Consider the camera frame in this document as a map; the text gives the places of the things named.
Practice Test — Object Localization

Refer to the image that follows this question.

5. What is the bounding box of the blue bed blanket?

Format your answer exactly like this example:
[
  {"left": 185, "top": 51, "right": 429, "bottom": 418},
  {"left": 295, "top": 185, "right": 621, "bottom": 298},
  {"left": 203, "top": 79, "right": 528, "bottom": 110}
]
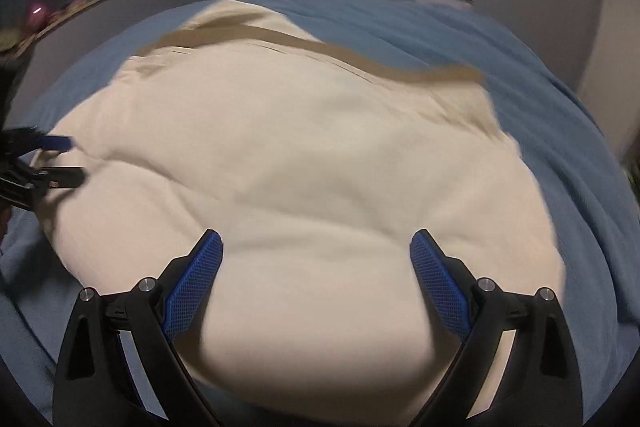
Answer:
[{"left": 1, "top": 0, "right": 639, "bottom": 416}]

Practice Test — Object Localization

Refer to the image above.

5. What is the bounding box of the wooden window sill shelf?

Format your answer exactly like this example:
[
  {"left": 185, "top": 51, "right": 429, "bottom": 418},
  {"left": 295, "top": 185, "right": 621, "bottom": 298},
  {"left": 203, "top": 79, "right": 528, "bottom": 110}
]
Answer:
[{"left": 1, "top": 0, "right": 107, "bottom": 55}]

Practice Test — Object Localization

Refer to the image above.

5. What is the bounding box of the pink round lamp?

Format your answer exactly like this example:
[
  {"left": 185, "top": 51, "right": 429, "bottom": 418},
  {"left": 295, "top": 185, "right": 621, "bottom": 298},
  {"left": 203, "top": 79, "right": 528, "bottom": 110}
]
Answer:
[{"left": 25, "top": 2, "right": 50, "bottom": 32}]

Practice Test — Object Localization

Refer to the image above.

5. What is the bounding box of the cream hooded puffer jacket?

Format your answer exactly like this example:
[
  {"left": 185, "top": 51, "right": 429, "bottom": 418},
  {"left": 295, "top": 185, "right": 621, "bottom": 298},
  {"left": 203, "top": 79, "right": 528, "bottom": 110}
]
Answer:
[{"left": 34, "top": 0, "right": 565, "bottom": 426}]

